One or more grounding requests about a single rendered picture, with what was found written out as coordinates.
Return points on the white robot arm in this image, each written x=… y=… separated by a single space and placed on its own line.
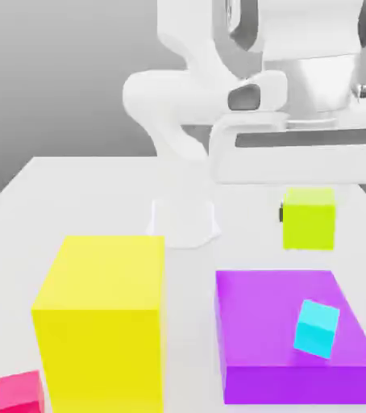
x=176 y=96

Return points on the small lime cube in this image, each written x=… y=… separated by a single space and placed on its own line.
x=308 y=222

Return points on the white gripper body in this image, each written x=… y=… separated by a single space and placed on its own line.
x=299 y=164

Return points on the large purple box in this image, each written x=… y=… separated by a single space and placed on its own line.
x=267 y=322

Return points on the small cyan cube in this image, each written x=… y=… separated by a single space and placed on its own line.
x=315 y=335

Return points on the large yellow box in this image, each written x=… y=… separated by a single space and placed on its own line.
x=102 y=338

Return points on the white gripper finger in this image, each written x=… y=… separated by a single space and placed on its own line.
x=280 y=213

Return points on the small pink cube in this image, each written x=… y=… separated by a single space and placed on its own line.
x=20 y=392

